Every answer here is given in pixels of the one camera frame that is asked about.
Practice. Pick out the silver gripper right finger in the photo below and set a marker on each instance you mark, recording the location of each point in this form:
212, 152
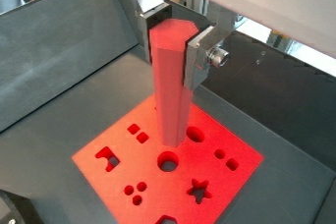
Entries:
204, 52

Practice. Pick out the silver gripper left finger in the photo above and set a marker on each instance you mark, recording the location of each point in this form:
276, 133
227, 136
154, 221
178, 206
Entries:
148, 5

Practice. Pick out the red hexagonal prism peg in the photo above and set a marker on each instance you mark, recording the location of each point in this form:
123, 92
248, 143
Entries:
168, 38

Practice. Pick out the red shape insertion board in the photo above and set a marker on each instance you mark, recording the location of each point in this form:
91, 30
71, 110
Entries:
156, 184

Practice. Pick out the black device corner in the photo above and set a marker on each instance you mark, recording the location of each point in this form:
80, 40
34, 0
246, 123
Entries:
18, 210

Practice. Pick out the dark grey tray enclosure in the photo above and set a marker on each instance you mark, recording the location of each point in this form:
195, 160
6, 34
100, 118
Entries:
74, 74

